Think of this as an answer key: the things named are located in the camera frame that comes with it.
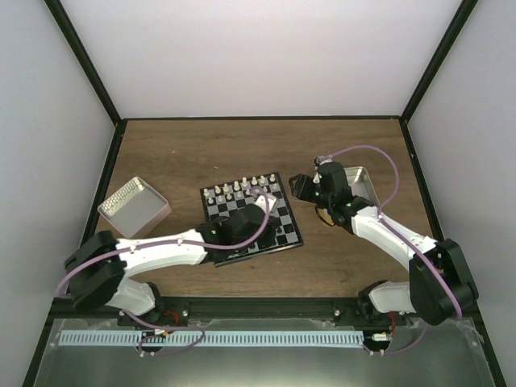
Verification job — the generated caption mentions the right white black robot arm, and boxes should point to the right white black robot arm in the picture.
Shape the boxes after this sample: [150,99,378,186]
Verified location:
[289,161,479,326]

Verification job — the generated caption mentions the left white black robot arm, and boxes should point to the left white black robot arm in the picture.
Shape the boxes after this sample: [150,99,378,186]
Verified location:
[56,196,276,326]

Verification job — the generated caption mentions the gold metal tin tray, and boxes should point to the gold metal tin tray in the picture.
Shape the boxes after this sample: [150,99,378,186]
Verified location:
[344,166,380,206]

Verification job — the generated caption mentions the black and silver chessboard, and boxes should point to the black and silver chessboard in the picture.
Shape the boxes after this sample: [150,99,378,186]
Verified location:
[199,172,303,267]

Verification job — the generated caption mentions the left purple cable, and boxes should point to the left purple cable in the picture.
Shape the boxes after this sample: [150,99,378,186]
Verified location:
[54,187,272,299]

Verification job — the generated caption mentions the purple cable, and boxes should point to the purple cable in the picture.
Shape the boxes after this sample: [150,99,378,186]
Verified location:
[54,187,272,299]
[322,144,464,356]

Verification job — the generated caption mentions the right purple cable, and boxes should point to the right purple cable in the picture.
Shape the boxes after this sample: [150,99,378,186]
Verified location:
[322,144,464,356]

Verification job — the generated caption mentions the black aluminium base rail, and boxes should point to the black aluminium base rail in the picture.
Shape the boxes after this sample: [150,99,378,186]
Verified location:
[52,296,376,327]

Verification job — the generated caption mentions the light blue slotted cable duct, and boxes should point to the light blue slotted cable duct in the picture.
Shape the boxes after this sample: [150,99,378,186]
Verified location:
[59,330,364,348]

